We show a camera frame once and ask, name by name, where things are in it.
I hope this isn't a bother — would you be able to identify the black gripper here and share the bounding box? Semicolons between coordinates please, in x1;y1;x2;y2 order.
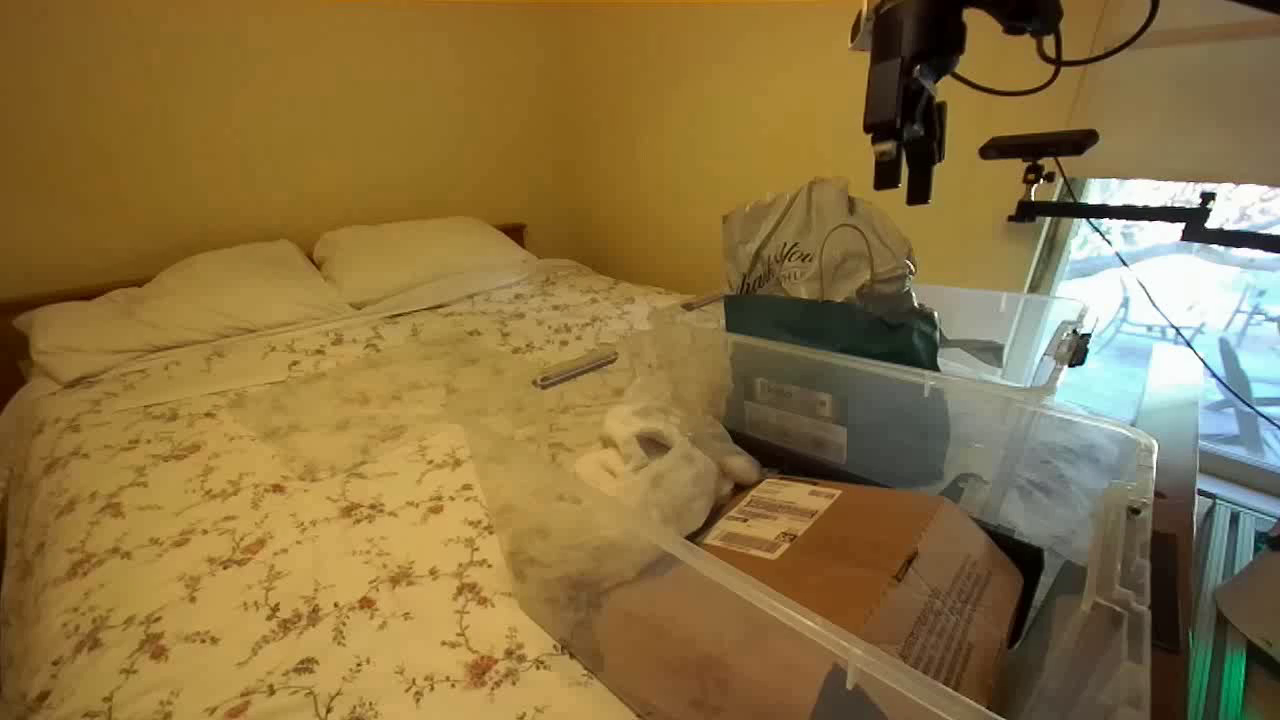
856;0;967;214

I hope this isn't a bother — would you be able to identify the white cloth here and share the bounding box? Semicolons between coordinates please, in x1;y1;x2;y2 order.
584;311;767;538

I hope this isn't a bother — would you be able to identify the grey plastic bag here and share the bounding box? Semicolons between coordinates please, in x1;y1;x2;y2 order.
720;175;922;311

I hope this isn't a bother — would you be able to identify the teal fabric bag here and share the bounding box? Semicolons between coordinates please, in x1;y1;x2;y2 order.
720;291;948;372

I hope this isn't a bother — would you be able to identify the clear bin with label sticker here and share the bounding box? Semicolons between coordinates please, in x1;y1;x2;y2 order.
717;277;1145;538

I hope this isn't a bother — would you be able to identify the white roller blind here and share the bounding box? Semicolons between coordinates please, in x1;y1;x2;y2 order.
1062;0;1280;191

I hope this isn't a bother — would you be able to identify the window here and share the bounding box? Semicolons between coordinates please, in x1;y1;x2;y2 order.
1042;175;1280;493

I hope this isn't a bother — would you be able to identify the grey remote control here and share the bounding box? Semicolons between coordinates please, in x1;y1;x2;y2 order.
527;348;625;392

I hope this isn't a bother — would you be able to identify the brown cardboard box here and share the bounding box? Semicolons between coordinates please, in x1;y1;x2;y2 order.
596;477;1031;720

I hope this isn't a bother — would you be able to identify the clear bin with cardboard box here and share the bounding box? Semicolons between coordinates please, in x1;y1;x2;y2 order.
464;304;1165;720

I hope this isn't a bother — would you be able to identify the white pillow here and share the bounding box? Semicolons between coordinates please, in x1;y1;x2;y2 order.
307;214;541;319
13;236;354;392

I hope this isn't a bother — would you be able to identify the white radiator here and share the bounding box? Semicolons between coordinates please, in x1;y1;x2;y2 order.
1186;484;1280;720

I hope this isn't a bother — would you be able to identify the floral print duvet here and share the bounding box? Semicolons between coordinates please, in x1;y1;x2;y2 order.
0;256;730;720

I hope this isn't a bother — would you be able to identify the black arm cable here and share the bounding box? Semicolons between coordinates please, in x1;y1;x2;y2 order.
943;0;1165;104

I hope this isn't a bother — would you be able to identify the black stereo camera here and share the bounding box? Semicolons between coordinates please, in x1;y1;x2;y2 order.
975;124;1104;191

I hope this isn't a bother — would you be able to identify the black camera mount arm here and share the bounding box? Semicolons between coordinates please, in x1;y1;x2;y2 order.
1009;184;1280;256

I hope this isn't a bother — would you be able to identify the thin black camera cable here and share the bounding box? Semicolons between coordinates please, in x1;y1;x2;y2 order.
1051;158;1280;437

